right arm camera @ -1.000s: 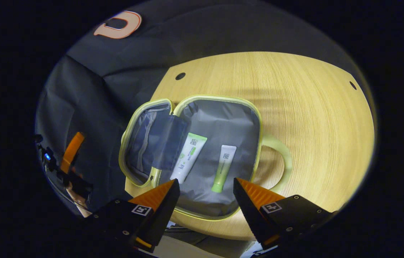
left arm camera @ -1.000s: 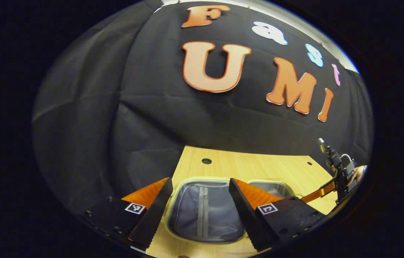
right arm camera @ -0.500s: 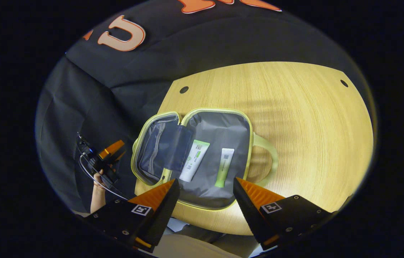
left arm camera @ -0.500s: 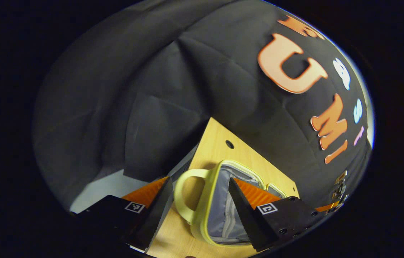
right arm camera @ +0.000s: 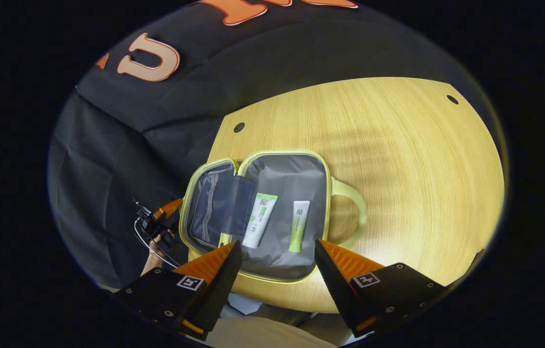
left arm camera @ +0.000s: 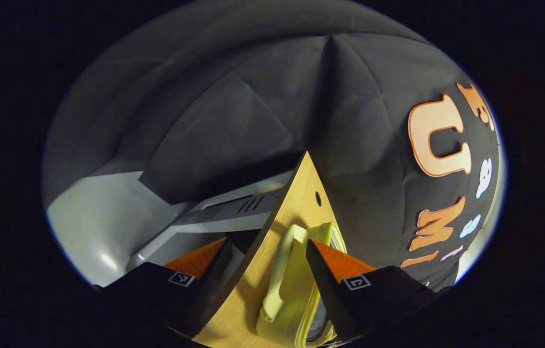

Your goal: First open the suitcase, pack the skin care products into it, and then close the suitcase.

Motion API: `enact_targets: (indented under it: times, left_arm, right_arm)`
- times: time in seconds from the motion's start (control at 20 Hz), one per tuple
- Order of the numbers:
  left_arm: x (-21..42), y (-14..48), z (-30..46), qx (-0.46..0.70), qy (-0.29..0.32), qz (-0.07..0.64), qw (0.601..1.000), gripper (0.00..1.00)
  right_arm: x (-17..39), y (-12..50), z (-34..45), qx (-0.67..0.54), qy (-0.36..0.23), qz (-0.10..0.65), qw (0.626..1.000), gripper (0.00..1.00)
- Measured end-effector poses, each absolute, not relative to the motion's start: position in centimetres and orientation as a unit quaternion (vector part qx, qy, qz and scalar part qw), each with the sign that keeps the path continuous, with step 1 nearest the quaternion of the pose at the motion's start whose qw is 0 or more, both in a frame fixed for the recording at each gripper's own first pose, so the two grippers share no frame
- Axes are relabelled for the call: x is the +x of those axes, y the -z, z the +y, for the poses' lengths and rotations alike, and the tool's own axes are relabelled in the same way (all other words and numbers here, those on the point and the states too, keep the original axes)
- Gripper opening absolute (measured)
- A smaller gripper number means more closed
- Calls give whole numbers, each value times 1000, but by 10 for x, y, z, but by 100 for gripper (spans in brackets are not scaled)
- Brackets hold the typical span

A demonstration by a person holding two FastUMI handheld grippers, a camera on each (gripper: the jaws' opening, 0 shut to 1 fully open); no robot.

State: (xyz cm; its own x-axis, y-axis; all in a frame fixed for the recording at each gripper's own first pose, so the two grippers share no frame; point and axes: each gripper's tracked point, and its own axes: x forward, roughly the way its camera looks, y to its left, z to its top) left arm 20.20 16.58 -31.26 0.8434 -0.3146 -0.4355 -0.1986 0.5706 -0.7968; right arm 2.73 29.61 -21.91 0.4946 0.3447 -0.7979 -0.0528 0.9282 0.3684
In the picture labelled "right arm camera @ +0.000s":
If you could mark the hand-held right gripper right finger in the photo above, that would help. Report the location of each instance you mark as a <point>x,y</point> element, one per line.
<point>333,285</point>

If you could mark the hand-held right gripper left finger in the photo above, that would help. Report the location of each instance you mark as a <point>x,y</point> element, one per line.
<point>222,282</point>

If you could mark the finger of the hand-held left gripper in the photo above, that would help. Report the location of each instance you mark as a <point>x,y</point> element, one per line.
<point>168,208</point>

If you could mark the small green skin care tube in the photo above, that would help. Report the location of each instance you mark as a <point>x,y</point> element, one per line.
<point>299,224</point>

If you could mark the white green skin care tube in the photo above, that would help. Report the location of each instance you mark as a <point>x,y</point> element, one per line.
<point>259,220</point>

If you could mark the pale yellow suitcase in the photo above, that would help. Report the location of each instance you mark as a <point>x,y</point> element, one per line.
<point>282,227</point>

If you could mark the black backdrop cloth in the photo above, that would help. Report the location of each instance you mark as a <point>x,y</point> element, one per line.
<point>166,96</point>

